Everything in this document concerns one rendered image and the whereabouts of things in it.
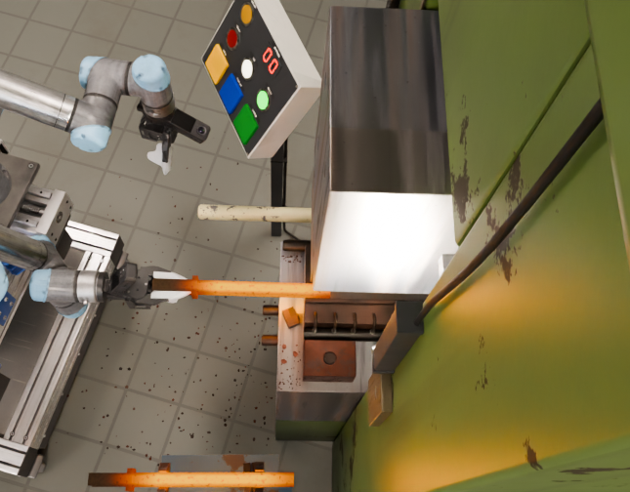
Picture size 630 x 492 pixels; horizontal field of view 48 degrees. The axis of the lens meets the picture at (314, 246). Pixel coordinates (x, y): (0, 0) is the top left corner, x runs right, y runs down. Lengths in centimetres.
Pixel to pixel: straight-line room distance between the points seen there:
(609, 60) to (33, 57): 314
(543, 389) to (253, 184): 241
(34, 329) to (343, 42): 180
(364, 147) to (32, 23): 268
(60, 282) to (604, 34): 149
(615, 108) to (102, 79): 140
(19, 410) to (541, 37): 216
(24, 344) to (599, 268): 226
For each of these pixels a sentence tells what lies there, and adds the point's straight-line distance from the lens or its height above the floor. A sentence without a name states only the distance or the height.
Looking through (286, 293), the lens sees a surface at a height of 101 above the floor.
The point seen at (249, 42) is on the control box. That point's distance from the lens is 184.
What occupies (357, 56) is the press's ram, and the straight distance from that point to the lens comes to 102.
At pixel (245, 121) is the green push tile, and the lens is 184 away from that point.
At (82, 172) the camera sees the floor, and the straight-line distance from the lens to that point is 301.
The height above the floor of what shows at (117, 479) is 95.
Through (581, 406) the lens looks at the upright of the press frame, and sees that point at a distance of 50.
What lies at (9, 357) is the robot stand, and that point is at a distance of 258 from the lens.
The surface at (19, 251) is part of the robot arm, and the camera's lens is 174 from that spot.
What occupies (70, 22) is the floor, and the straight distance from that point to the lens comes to 345.
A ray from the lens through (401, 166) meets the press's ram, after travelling 94.
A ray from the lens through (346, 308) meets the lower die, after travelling 166.
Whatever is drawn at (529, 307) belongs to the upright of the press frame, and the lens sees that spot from 59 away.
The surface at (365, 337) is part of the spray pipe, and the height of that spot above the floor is 97.
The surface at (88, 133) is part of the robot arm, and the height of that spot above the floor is 127.
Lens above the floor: 257
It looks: 67 degrees down
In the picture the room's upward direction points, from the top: 8 degrees clockwise
